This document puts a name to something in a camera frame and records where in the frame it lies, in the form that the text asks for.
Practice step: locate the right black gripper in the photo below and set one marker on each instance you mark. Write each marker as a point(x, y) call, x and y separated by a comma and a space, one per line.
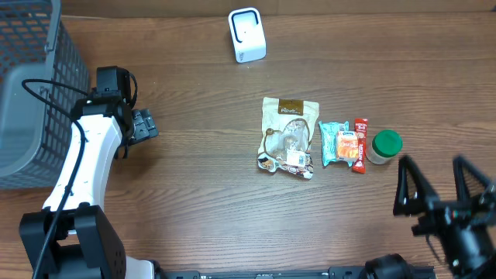
point(438, 211)

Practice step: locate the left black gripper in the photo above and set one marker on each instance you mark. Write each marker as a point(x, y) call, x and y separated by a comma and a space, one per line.
point(144, 125)

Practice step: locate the red snack bar packet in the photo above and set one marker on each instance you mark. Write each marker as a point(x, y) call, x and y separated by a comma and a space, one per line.
point(361, 133)

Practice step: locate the orange small box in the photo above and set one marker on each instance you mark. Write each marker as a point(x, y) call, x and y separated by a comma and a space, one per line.
point(347, 146)

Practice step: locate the teal wet wipes pack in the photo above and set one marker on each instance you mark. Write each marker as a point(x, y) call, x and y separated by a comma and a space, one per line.
point(329, 131)

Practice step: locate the beige snack bag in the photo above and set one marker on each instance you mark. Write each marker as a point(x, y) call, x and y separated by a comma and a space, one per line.
point(288, 126)

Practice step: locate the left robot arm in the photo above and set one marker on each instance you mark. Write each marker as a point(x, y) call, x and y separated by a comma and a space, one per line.
point(71, 237)

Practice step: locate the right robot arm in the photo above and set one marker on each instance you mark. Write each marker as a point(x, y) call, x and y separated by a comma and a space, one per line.
point(469, 252)

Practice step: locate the white barcode scanner stand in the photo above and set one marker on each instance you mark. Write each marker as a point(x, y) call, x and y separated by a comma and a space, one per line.
point(247, 32)

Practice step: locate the green lidded glass jar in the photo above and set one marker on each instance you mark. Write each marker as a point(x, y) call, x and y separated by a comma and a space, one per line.
point(383, 146)

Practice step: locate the grey plastic mesh basket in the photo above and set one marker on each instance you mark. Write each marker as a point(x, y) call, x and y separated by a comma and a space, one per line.
point(38, 57)

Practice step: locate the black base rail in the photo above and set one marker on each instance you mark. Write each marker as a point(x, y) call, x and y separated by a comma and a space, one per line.
point(350, 272)

